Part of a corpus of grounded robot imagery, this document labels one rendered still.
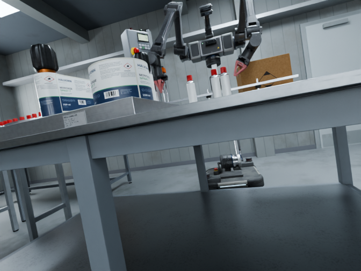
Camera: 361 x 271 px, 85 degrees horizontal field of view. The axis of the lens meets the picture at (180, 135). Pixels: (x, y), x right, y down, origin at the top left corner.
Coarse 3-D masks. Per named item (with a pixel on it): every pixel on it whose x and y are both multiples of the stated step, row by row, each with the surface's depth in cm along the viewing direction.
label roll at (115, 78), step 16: (96, 64) 60; (112, 64) 59; (128, 64) 61; (144, 64) 66; (96, 80) 61; (112, 80) 59; (128, 80) 60; (144, 80) 64; (96, 96) 62; (112, 96) 60; (128, 96) 60; (144, 96) 64
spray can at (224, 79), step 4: (220, 68) 114; (224, 68) 113; (224, 72) 113; (220, 76) 114; (224, 76) 112; (228, 76) 113; (220, 80) 115; (224, 80) 112; (228, 80) 113; (224, 84) 113; (228, 84) 113; (224, 88) 113; (228, 88) 113; (224, 92) 113; (228, 92) 113
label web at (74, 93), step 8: (56, 80) 75; (64, 80) 78; (72, 80) 81; (80, 80) 85; (88, 80) 89; (64, 88) 78; (72, 88) 81; (80, 88) 84; (88, 88) 88; (64, 96) 77; (72, 96) 80; (80, 96) 84; (88, 96) 87; (64, 104) 77; (72, 104) 80; (80, 104) 83; (88, 104) 87
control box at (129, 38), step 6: (126, 30) 129; (132, 30) 131; (126, 36) 130; (132, 36) 131; (126, 42) 131; (132, 42) 131; (138, 42) 133; (144, 42) 136; (126, 48) 133; (132, 48) 130; (138, 48) 133; (150, 48) 139; (126, 54) 134; (132, 54) 130
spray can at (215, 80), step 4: (212, 72) 115; (216, 72) 116; (212, 76) 115; (216, 76) 114; (212, 80) 115; (216, 80) 114; (212, 84) 115; (216, 84) 114; (212, 88) 116; (216, 88) 114; (220, 88) 115; (216, 92) 114; (220, 92) 115; (216, 96) 114; (220, 96) 114
